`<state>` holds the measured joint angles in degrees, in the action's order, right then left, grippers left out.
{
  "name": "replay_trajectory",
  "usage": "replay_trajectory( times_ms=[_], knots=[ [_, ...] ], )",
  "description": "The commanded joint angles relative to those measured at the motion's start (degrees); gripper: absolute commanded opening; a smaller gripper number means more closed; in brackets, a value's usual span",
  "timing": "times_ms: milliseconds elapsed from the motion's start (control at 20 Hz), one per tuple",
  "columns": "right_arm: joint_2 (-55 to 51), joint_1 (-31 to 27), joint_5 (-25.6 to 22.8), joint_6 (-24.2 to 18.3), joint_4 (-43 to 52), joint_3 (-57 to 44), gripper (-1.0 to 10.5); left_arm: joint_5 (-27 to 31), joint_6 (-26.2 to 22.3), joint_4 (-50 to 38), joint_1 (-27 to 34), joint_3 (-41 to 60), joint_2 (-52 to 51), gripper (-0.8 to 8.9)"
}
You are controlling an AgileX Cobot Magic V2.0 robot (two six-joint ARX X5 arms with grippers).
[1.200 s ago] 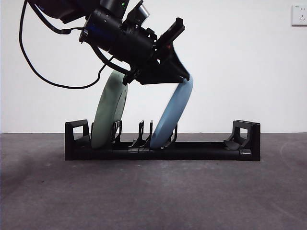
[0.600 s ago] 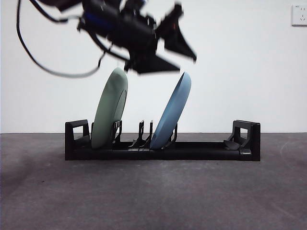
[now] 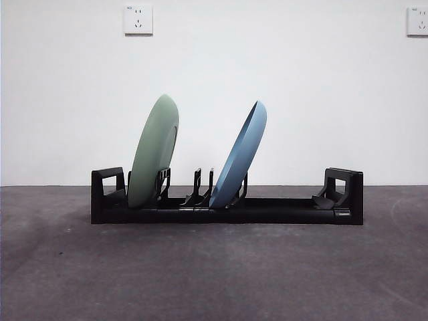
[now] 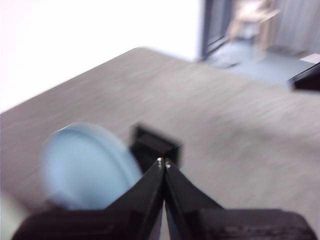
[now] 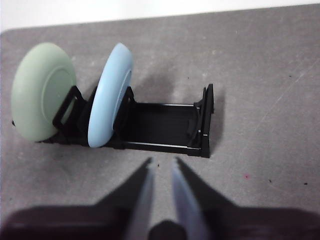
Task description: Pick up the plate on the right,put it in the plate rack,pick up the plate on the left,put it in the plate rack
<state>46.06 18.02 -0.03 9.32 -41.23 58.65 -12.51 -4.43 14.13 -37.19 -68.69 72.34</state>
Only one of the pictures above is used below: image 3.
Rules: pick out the green round plate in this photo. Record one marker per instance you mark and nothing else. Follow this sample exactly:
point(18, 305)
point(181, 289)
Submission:
point(150, 154)

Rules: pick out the black plastic plate rack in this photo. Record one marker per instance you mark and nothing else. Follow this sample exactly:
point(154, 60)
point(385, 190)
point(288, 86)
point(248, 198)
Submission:
point(284, 214)

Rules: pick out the blue round plate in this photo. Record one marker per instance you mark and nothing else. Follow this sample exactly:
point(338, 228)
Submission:
point(240, 160)

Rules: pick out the white wall socket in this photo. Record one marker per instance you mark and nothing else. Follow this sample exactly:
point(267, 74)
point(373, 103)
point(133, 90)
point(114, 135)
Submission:
point(418, 21)
point(138, 20)

